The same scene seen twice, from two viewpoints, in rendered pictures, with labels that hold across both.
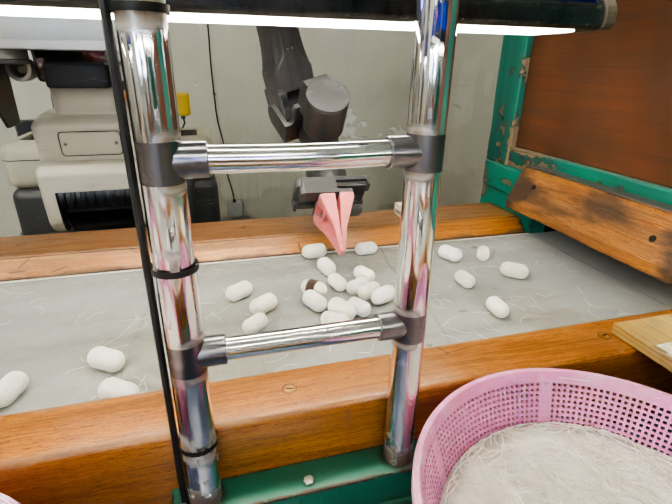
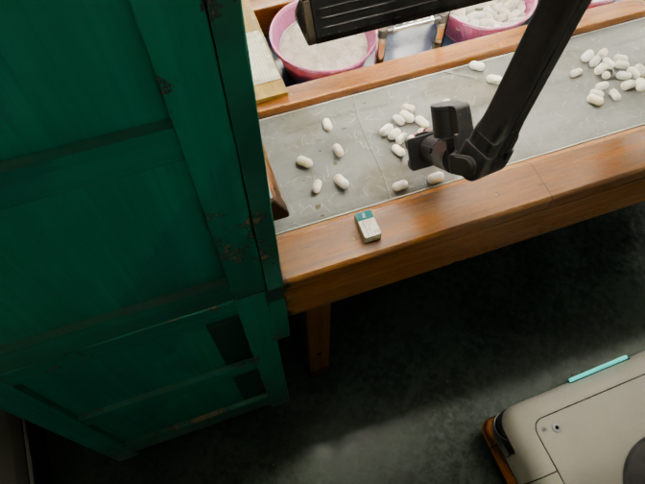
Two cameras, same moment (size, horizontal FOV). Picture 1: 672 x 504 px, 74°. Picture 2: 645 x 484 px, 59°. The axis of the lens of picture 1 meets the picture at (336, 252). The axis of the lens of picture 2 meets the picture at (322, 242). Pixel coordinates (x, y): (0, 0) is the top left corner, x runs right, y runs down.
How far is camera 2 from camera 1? 152 cm
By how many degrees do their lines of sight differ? 96
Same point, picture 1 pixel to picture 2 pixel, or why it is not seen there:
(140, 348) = (489, 93)
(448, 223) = (335, 221)
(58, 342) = not seen: hidden behind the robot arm
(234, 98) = not seen: outside the picture
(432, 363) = (367, 74)
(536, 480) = (339, 56)
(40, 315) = (553, 110)
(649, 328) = (274, 88)
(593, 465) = (320, 60)
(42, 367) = not seen: hidden behind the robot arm
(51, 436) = (480, 41)
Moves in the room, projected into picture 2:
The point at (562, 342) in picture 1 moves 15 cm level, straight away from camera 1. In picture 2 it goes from (312, 88) to (279, 133)
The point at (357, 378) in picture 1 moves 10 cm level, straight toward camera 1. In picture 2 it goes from (394, 66) to (393, 36)
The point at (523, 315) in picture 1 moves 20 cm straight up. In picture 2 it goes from (313, 127) to (312, 60)
